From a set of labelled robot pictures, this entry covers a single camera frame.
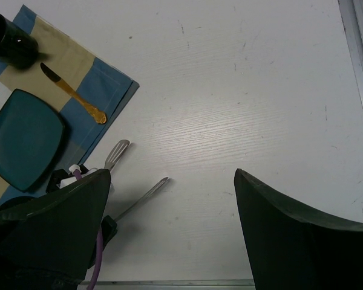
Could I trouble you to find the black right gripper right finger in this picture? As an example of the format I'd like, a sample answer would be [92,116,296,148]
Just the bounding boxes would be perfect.
[234,169,363,289]

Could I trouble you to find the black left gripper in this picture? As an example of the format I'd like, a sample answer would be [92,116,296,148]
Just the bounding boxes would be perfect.
[101,215,117,247]

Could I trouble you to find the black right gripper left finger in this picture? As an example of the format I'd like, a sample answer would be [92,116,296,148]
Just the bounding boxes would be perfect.
[0,169,111,289]

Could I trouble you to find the metal tongs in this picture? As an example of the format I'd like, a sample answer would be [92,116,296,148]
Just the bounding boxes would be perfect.
[103,143,166,218]

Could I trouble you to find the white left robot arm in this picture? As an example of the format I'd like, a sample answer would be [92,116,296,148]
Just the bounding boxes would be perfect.
[45,164,117,248]

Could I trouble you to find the gold knife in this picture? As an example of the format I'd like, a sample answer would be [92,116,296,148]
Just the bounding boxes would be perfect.
[40,62,107,124]

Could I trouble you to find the teal square plate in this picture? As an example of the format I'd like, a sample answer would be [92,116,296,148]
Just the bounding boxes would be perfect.
[0,89,65,192]

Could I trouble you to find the blue beige checked placemat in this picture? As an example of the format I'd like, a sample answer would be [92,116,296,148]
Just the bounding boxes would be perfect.
[0,4,140,214]

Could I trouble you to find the dark green mug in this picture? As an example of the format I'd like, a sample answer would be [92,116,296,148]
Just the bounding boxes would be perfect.
[0,14,39,70]

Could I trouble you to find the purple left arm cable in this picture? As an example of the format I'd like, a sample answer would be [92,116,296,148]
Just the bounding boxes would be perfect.
[74,169,105,290]

